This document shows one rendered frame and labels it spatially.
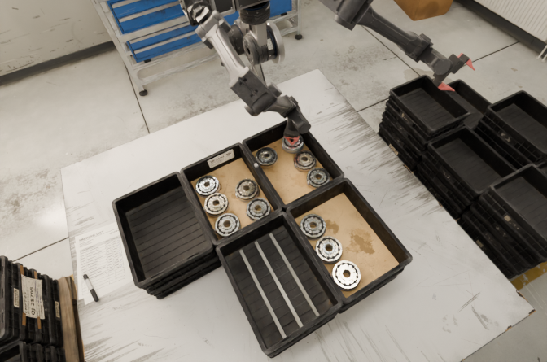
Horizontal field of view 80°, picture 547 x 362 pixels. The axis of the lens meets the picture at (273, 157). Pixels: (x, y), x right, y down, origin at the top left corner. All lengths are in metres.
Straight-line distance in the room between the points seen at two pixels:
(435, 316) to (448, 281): 0.15
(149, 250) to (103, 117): 2.03
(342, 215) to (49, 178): 2.39
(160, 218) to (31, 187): 1.80
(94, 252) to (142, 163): 0.49
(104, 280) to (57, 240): 1.18
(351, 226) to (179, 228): 0.71
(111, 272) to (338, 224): 0.99
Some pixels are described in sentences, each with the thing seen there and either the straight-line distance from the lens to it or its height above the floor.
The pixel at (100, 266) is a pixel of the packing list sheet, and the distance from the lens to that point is 1.69.
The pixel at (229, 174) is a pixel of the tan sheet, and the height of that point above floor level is 0.83.
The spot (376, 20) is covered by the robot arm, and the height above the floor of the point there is 1.51.
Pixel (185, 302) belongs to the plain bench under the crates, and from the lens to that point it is 1.50.
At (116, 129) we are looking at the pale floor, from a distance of 3.15.
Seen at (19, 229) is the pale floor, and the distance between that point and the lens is 3.01.
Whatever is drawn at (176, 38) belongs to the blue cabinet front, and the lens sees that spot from 3.11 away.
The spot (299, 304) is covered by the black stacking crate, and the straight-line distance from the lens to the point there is 1.30.
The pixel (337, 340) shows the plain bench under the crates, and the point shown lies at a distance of 1.42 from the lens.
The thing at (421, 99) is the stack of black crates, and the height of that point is 0.49.
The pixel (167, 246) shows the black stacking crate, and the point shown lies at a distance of 1.45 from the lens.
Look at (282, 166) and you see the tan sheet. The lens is 1.53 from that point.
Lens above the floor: 2.10
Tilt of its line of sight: 55 degrees down
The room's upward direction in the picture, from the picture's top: 6 degrees counter-clockwise
